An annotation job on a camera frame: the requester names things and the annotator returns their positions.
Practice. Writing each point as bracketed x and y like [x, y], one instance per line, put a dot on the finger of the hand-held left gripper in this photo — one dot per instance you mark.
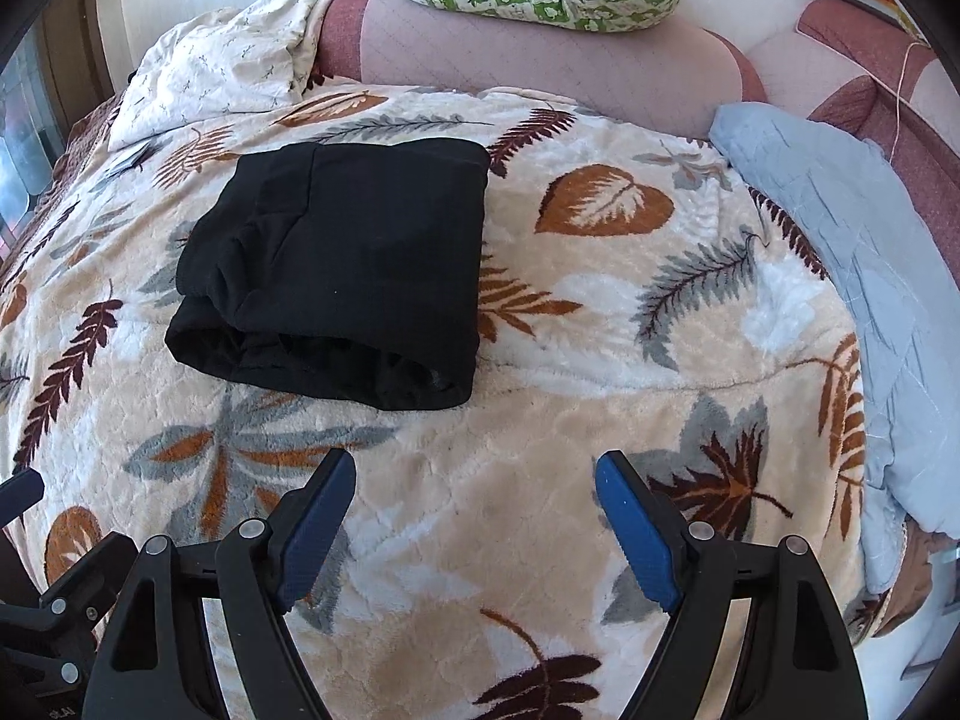
[90, 570]
[21, 499]

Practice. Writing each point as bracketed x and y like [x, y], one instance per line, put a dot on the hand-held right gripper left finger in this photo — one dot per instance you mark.
[319, 532]

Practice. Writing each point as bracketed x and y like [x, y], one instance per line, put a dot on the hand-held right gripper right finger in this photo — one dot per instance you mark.
[637, 532]

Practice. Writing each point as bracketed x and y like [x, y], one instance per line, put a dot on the black pants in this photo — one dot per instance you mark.
[337, 255]

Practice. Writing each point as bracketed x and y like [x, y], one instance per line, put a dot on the leaf print fleece blanket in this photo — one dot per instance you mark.
[525, 427]

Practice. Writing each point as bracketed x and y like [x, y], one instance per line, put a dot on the window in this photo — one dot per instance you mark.
[26, 142]

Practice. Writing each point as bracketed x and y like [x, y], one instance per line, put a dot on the light blue quilt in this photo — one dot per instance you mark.
[862, 240]

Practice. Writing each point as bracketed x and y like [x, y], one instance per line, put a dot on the white floral quilt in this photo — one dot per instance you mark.
[217, 67]

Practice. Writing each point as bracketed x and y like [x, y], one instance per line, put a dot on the pink quilted headboard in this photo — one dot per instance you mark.
[525, 60]

